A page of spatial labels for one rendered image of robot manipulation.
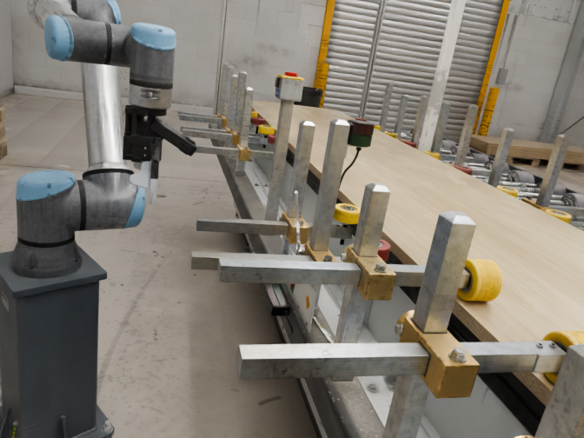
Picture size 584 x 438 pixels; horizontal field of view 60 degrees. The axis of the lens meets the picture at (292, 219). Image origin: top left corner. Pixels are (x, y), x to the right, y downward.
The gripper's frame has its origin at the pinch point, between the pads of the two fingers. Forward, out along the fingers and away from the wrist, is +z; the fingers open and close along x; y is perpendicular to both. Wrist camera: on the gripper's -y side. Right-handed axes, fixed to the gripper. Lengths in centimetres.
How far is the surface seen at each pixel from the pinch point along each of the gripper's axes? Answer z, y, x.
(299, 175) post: -4.3, -37.3, -12.4
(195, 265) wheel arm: 9.8, -9.5, 16.7
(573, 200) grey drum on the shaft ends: 11, -184, -70
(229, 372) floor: 94, -33, -58
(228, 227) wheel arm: 10.3, -19.2, -8.4
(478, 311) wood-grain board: 4, -59, 45
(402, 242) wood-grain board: 4, -59, 12
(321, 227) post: 0.9, -37.3, 12.6
